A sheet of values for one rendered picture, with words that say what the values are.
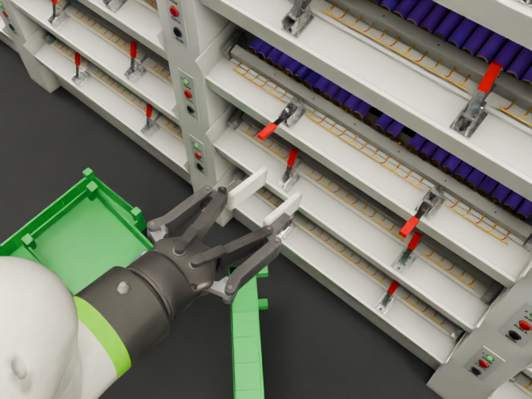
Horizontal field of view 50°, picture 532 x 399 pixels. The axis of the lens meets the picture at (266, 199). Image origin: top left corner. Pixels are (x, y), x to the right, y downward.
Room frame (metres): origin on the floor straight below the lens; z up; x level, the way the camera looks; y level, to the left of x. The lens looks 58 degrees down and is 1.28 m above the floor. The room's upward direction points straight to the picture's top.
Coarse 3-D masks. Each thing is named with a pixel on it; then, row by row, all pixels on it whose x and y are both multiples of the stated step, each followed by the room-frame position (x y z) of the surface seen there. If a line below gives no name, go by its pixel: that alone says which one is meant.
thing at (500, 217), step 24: (240, 48) 0.75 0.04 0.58; (240, 72) 0.72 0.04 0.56; (264, 72) 0.70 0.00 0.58; (312, 96) 0.64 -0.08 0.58; (336, 120) 0.60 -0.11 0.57; (384, 144) 0.54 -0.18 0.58; (408, 168) 0.51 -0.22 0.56; (432, 168) 0.50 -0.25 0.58; (456, 192) 0.46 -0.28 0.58; (504, 216) 0.41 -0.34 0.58
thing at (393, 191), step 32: (224, 32) 0.77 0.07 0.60; (224, 64) 0.74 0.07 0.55; (224, 96) 0.71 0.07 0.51; (256, 96) 0.67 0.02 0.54; (288, 128) 0.61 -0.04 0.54; (320, 128) 0.60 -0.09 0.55; (320, 160) 0.57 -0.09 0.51; (352, 160) 0.54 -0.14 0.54; (384, 160) 0.53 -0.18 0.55; (384, 192) 0.48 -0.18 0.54; (416, 192) 0.48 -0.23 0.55; (448, 224) 0.42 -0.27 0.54; (480, 224) 0.42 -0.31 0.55; (480, 256) 0.37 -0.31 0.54; (512, 256) 0.37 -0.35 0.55
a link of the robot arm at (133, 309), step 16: (112, 272) 0.25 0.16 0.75; (128, 272) 0.25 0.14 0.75; (96, 288) 0.23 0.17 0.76; (112, 288) 0.23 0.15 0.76; (128, 288) 0.23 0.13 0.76; (144, 288) 0.23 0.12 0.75; (96, 304) 0.21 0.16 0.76; (112, 304) 0.21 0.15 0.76; (128, 304) 0.21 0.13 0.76; (144, 304) 0.21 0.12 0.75; (160, 304) 0.22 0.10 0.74; (112, 320) 0.19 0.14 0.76; (128, 320) 0.20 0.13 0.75; (144, 320) 0.20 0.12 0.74; (160, 320) 0.21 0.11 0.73; (128, 336) 0.18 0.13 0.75; (144, 336) 0.19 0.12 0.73; (160, 336) 0.19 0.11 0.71; (128, 352) 0.17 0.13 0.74; (144, 352) 0.18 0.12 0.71
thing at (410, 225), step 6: (426, 204) 0.44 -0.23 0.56; (420, 210) 0.43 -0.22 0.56; (426, 210) 0.43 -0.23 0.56; (414, 216) 0.42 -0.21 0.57; (420, 216) 0.42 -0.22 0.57; (408, 222) 0.41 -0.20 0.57; (414, 222) 0.41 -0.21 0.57; (402, 228) 0.40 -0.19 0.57; (408, 228) 0.40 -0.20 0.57; (402, 234) 0.39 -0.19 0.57
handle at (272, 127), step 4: (284, 112) 0.62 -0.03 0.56; (288, 112) 0.62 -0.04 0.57; (280, 116) 0.61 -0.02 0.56; (284, 116) 0.61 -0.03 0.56; (288, 116) 0.61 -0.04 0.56; (276, 120) 0.60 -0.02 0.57; (280, 120) 0.60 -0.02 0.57; (268, 124) 0.59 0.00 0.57; (272, 124) 0.59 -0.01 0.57; (276, 124) 0.59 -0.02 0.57; (264, 128) 0.58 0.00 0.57; (268, 128) 0.58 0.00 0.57; (272, 128) 0.58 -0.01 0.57; (276, 128) 0.59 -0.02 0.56; (260, 132) 0.57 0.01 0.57; (264, 132) 0.57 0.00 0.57; (268, 132) 0.57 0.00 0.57; (260, 136) 0.57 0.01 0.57; (264, 136) 0.57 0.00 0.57
